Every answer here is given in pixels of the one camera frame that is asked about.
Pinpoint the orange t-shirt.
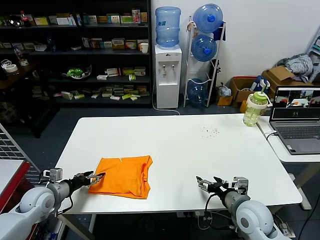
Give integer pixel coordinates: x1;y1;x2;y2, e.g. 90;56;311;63
87;155;154;200

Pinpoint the open cardboard box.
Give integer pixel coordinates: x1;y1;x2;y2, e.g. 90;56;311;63
229;76;259;108

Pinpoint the white dispenser power cord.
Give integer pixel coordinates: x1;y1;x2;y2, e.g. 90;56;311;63
151;82;181;116

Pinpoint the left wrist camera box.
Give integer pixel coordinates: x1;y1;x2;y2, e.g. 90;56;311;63
42;168;63;185

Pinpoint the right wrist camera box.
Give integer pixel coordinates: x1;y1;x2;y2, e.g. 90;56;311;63
232;176;250;195

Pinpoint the white wire grid panel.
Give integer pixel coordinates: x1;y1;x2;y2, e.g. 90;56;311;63
0;121;47;185

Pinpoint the knotted plastic bag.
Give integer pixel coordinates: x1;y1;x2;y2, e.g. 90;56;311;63
216;84;232;97

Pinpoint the green drink bottle with straw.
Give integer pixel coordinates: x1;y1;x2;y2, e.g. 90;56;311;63
242;83;273;127

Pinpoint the yellow white medicine box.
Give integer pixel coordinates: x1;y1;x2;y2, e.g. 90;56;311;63
111;38;125;50

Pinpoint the black stand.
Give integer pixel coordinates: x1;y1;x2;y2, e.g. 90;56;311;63
208;59;222;105

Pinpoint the white side table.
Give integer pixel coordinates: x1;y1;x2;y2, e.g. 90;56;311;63
256;115;320;211

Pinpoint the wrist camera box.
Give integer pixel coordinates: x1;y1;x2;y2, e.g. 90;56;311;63
232;176;250;195
42;168;63;185

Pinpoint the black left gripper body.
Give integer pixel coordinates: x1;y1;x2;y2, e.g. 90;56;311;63
72;173;90;190

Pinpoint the clear glass dome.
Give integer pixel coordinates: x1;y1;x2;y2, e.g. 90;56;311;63
9;14;24;27

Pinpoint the bowl of green fruit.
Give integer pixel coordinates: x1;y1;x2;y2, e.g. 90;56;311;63
61;63;93;81

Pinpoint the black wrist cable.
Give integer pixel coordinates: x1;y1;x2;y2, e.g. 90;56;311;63
38;171;75;216
204;193;238;231

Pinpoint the white metal jug rack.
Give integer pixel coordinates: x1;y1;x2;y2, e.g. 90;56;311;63
183;15;227;108

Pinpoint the white water dispenser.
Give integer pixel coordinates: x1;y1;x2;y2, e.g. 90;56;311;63
154;44;182;110

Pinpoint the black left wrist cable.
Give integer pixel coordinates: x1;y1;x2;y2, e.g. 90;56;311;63
38;171;75;216

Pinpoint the white red medicine box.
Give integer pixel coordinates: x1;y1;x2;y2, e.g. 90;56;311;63
106;67;122;77

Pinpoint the white round device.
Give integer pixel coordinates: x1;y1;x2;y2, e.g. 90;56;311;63
1;59;19;75

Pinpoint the light grey plastic stand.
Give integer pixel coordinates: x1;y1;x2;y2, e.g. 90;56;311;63
306;31;320;65

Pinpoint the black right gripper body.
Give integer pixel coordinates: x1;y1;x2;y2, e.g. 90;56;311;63
209;181;232;197

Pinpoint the pink red medicine box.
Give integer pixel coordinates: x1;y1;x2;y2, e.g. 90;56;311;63
131;8;141;24

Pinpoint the blue water jug with label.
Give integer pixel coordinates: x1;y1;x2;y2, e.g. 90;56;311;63
155;6;182;49

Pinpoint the large cardboard box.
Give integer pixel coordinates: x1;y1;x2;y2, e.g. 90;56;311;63
261;65;313;99

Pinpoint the cola bottle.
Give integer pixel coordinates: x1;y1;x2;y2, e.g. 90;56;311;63
20;10;32;28

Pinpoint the grey laptop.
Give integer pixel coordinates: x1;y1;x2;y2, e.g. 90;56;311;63
269;86;320;156

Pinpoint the grey pile of clothes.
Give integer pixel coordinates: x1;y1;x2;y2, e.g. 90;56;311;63
275;53;314;83

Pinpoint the blue white bag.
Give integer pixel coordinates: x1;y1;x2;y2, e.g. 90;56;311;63
250;75;272;93

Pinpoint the small yellow cardboard box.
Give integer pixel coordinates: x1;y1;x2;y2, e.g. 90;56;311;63
215;95;233;107

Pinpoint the red white cabinet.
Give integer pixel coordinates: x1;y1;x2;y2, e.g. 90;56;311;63
0;159;32;216

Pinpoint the black shelf unit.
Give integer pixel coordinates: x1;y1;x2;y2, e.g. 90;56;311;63
0;0;153;108

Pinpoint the clear plastic bottle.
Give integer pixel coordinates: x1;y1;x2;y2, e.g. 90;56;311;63
13;46;28;66

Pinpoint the dark brown table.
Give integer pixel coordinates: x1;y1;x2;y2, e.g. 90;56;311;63
0;60;60;138

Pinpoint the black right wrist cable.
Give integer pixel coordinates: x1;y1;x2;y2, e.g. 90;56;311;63
204;193;238;231

